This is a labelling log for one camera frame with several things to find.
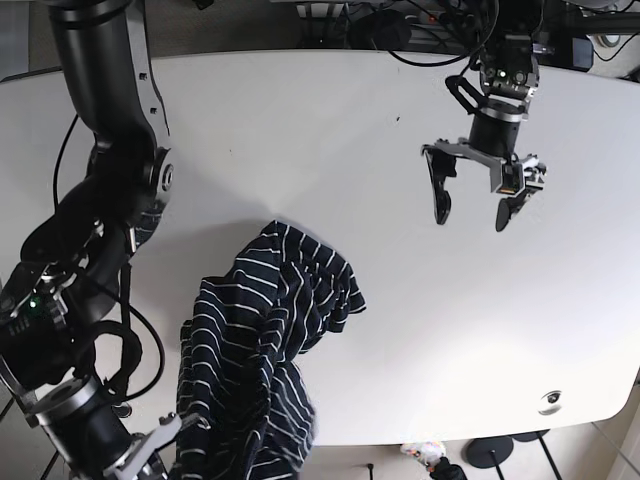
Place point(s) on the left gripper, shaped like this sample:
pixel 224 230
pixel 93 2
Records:
pixel 441 159

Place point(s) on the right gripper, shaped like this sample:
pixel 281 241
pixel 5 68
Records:
pixel 141 460

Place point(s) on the navy white striped T-shirt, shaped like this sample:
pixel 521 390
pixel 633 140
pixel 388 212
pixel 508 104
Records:
pixel 283 293

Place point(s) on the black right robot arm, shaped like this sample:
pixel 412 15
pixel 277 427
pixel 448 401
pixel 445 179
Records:
pixel 68 349

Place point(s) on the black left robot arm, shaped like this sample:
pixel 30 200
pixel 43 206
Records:
pixel 509 78

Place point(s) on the left silver table grommet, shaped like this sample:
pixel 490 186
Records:
pixel 122 410

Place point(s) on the silver table grommet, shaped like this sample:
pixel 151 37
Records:
pixel 122 410
pixel 550 403

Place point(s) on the black power adapter box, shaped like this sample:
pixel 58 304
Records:
pixel 381 30

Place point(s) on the right silver table grommet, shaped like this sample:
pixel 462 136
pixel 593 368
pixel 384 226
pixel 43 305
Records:
pixel 550 403

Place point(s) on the white orange sneaker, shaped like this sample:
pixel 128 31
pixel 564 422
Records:
pixel 429 453

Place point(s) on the black round stand base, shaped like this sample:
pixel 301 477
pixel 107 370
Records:
pixel 487 453

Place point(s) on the black trousers of person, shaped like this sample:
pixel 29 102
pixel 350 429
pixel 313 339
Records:
pixel 445 470

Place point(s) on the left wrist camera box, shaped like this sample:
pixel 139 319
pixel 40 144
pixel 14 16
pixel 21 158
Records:
pixel 507 178

